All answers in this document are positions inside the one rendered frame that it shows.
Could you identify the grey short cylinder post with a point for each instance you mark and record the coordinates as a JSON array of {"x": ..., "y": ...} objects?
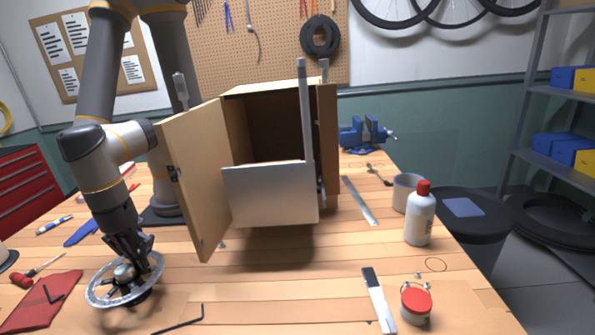
[{"x": 324, "y": 70}]

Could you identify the blue pliers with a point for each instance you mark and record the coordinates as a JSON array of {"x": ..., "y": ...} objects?
[{"x": 228, "y": 16}]

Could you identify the red white box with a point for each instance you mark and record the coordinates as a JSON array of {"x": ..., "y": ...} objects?
[{"x": 128, "y": 169}]

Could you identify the yellow box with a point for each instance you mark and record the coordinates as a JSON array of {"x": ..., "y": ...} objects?
[
  {"x": 584, "y": 81},
  {"x": 585, "y": 163}
]

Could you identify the black round bin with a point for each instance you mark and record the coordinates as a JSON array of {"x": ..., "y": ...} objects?
[{"x": 474, "y": 232}]

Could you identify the red cloth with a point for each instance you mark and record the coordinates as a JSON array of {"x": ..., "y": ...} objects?
[{"x": 28, "y": 311}]

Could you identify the red orange pliers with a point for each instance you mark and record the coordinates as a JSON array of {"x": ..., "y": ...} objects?
[{"x": 304, "y": 7}]

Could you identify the black door latch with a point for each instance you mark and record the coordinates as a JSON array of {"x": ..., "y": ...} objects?
[{"x": 173, "y": 173}]

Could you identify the tan cabinet door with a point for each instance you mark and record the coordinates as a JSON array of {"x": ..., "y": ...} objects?
[{"x": 200, "y": 167}]

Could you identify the tan pegboard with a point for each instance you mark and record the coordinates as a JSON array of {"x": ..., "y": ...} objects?
[{"x": 279, "y": 42}]

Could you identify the blue bench vise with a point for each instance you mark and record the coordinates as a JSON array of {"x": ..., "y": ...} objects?
[{"x": 358, "y": 134}]

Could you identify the black bicycle wheel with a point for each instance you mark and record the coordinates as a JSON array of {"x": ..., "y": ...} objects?
[
  {"x": 511, "y": 11},
  {"x": 460, "y": 22},
  {"x": 372, "y": 17}
]

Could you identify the red tool chest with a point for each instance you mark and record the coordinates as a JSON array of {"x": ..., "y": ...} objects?
[{"x": 23, "y": 190}]

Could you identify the black tyre stack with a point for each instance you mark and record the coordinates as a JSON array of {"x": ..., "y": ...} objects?
[{"x": 553, "y": 223}]

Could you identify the small silver wrench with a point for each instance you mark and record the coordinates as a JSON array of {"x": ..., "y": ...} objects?
[{"x": 379, "y": 175}]

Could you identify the short black hex key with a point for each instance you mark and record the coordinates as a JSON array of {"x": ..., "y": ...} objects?
[{"x": 48, "y": 294}]

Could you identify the grey cylinder knob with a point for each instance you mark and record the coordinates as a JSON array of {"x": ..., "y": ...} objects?
[{"x": 181, "y": 90}]

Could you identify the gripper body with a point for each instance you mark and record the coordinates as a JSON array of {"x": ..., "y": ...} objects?
[{"x": 122, "y": 236}]

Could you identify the cork notice board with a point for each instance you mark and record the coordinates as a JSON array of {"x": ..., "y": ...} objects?
[{"x": 70, "y": 56}]

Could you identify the black square base mat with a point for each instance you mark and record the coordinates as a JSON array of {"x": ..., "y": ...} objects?
[{"x": 148, "y": 218}]

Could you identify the blue box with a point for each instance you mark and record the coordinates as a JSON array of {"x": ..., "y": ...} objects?
[
  {"x": 562, "y": 77},
  {"x": 562, "y": 153},
  {"x": 544, "y": 144}
]

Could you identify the black hex key set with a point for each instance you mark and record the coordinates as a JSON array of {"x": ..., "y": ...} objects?
[{"x": 201, "y": 9}]

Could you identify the grey pull-out tray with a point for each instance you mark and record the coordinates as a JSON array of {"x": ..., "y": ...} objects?
[{"x": 269, "y": 195}]

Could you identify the black white flat file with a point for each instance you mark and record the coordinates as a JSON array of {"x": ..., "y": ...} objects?
[{"x": 379, "y": 302}]

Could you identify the brown rack cabinet body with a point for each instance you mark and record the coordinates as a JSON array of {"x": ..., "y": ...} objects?
[{"x": 279, "y": 121}]

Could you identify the grey upright rack post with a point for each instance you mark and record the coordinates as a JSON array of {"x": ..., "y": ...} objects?
[{"x": 304, "y": 111}]

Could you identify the white bottle red cap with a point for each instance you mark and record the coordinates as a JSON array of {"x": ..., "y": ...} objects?
[{"x": 418, "y": 218}]

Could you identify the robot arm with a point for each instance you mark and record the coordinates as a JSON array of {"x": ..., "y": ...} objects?
[{"x": 100, "y": 153}]

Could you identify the grey metal shelf unit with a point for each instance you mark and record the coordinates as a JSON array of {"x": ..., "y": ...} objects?
[{"x": 534, "y": 70}]

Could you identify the blue tyre lever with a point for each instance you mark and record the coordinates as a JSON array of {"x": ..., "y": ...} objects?
[{"x": 81, "y": 234}]

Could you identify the steel ruler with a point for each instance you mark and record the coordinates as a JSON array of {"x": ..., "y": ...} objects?
[{"x": 359, "y": 200}]

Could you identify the long black hex key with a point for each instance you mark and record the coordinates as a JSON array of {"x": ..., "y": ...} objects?
[{"x": 186, "y": 321}]

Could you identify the blue pad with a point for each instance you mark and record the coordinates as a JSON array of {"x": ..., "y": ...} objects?
[{"x": 463, "y": 207}]

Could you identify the grey cup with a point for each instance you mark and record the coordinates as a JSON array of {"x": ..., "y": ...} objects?
[{"x": 400, "y": 195}]

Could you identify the white object black base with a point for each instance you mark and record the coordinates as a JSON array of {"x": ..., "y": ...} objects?
[{"x": 7, "y": 260}]

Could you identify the black folded tyre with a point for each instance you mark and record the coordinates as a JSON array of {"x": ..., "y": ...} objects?
[{"x": 309, "y": 37}]

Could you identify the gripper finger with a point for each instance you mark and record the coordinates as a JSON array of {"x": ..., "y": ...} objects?
[
  {"x": 145, "y": 260},
  {"x": 122, "y": 263}
]

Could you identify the blue white marker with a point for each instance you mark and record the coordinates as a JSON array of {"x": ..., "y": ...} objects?
[{"x": 53, "y": 224}]

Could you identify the white jar red lid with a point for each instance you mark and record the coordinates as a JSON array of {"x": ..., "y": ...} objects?
[{"x": 416, "y": 304}]

